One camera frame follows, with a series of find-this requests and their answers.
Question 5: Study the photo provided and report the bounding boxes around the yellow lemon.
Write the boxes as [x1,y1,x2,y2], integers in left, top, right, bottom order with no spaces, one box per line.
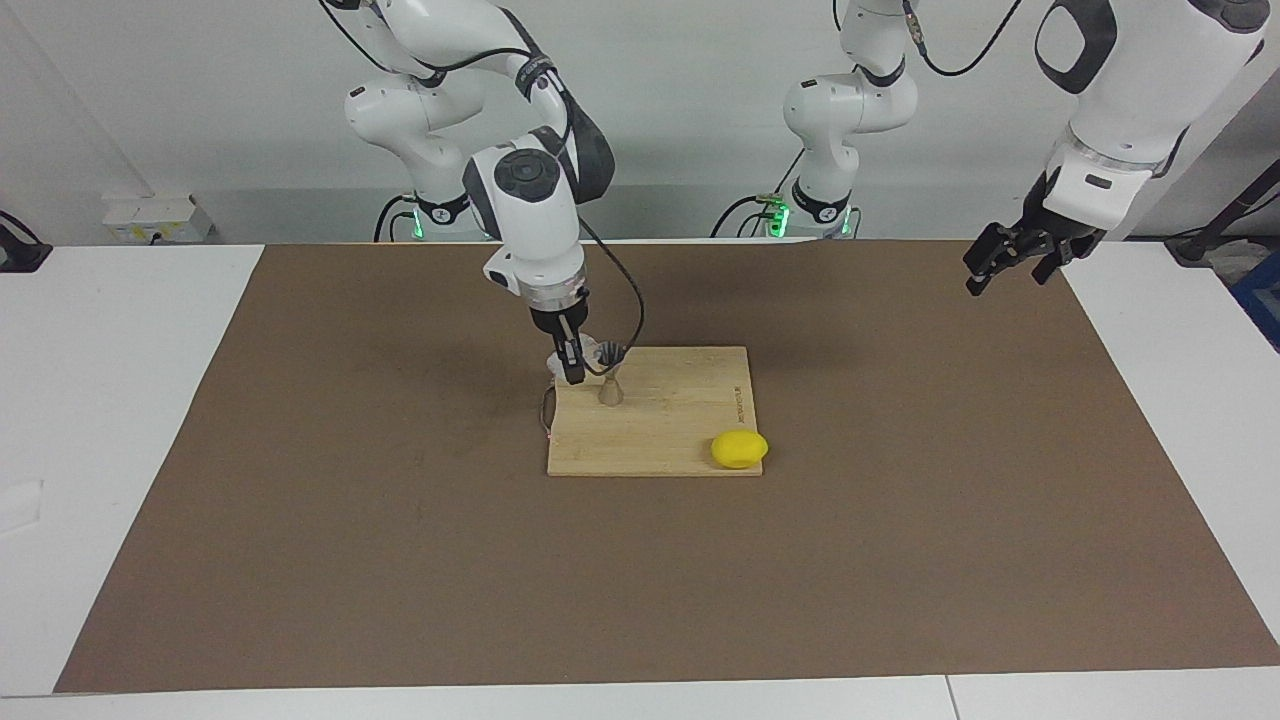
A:
[711,430,770,470]

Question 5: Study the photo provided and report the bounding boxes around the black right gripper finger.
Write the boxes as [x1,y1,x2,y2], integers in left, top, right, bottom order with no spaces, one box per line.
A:
[555,315,587,387]

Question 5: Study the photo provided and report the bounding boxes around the brown table mat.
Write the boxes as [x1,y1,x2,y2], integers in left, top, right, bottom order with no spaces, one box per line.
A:
[55,240,1280,694]

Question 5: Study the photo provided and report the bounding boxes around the black base cable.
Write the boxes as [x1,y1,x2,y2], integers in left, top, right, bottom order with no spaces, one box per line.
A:
[374,193,419,243]
[711,148,807,239]

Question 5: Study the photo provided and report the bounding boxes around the bamboo cutting board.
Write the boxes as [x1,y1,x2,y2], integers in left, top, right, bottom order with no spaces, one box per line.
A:
[540,346,763,478]

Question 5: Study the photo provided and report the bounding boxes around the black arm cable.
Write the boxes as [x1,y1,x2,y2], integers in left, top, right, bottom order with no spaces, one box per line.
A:
[320,0,646,366]
[900,0,1026,77]

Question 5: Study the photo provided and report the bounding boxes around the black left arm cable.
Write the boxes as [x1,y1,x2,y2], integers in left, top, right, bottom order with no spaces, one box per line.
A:
[900,0,1026,77]

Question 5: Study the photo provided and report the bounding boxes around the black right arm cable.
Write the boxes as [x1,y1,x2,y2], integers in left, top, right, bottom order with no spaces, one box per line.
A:
[320,0,646,366]

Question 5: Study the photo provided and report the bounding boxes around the blue crate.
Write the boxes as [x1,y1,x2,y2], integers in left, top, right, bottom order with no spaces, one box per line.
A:
[1232,250,1280,353]

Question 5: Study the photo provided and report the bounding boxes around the black clamp mount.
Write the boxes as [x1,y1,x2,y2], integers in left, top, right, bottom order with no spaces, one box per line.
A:
[0,210,53,273]

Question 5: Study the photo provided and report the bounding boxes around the steel double jigger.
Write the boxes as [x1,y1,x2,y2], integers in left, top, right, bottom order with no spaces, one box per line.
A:
[596,343,629,407]

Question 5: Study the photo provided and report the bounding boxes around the small clear glass cup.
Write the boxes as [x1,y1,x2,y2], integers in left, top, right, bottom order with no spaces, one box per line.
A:
[547,335,607,379]

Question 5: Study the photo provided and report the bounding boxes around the white paper label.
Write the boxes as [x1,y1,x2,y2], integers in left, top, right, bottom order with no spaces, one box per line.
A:
[0,480,46,533]

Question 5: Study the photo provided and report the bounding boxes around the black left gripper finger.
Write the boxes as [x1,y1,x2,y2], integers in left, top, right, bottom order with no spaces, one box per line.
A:
[963,222,1023,297]
[1030,238,1075,286]

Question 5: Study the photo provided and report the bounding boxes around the black tripod stand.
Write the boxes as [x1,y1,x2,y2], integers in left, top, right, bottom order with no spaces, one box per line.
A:
[1165,158,1280,266]

